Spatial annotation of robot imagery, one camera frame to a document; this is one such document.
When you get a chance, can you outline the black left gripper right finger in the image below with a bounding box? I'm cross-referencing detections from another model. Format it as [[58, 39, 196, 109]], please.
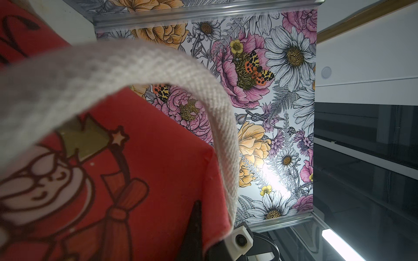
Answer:
[[205, 243, 233, 261]]

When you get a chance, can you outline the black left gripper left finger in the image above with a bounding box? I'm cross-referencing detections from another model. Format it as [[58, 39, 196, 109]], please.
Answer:
[[176, 201, 203, 261]]

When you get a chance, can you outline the burlap tote bag red trim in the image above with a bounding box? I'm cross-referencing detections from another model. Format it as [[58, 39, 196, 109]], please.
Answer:
[[1, 1, 239, 261]]

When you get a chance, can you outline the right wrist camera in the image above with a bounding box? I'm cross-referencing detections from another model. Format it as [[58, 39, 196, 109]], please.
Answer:
[[224, 223, 254, 261]]

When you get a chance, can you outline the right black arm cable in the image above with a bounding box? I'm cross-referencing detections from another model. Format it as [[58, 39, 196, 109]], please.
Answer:
[[248, 231, 281, 261]]

